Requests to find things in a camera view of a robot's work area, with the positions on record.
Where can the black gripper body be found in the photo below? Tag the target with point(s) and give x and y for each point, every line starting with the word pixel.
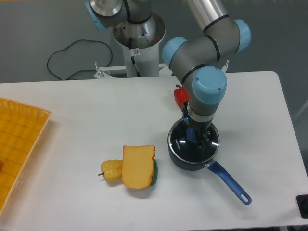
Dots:
pixel 199 123

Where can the glass lid with blue knob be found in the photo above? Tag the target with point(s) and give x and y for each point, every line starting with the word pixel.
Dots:
pixel 182 144

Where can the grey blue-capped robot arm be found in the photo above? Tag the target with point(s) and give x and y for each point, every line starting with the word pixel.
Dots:
pixel 206 86

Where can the dark blue saucepan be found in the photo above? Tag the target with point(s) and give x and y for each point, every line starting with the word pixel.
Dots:
pixel 220 171

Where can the red toy bell pepper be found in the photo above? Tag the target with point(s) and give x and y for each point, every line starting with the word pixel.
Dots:
pixel 181 95

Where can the toy sandwich bread slice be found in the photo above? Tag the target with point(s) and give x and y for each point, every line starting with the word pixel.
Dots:
pixel 139 168

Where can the yellow toy bell pepper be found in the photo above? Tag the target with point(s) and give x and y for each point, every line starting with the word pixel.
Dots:
pixel 111 170

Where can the black device at table edge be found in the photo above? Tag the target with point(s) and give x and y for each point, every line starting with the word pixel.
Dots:
pixel 302 201

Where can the yellow woven basket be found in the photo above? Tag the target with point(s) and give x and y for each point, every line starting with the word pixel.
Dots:
pixel 21 126

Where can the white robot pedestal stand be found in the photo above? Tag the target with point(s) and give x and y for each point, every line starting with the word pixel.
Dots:
pixel 140 31

